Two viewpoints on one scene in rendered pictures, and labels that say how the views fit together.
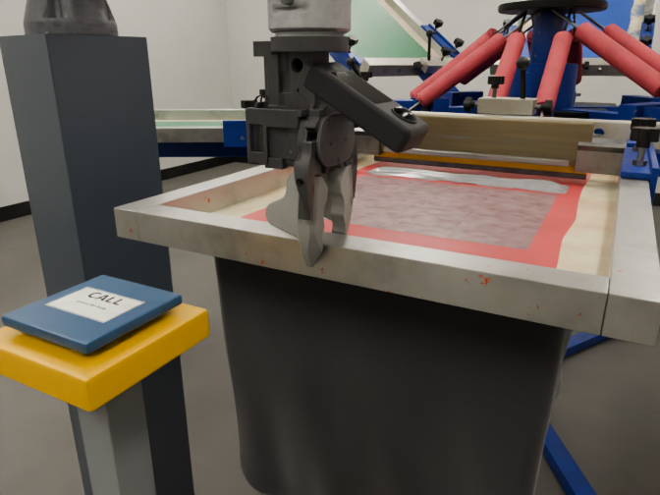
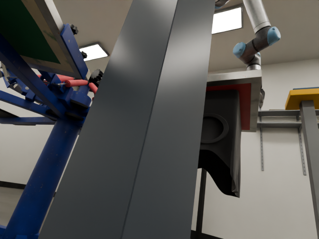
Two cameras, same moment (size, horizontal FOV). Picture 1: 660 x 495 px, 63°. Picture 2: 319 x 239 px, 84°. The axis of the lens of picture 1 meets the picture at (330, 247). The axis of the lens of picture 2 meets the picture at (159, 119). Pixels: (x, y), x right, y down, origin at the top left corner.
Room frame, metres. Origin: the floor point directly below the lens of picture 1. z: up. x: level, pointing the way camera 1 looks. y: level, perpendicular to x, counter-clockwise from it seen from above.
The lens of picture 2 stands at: (0.99, 0.82, 0.44)
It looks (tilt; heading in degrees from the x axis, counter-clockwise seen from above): 23 degrees up; 271
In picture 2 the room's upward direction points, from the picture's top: 12 degrees clockwise
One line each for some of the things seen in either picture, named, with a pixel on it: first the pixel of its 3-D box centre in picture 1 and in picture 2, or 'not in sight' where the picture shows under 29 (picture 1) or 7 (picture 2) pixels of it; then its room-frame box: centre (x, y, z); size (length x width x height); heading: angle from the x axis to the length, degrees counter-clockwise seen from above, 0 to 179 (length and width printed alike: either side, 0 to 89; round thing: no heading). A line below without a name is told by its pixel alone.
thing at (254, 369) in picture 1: (359, 407); (236, 149); (0.59, -0.04, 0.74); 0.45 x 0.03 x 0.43; 62
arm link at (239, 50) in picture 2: not in sight; (246, 51); (0.61, 0.08, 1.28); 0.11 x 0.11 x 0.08; 30
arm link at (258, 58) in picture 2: not in sight; (253, 61); (0.53, 0.02, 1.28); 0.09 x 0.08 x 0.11; 30
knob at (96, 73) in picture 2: not in sight; (98, 77); (1.41, -0.07, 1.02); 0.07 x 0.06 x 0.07; 152
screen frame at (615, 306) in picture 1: (439, 185); (187, 110); (0.85, -0.18, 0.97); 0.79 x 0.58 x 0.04; 152
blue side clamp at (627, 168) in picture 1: (635, 172); not in sight; (0.93, -0.53, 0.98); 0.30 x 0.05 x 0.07; 152
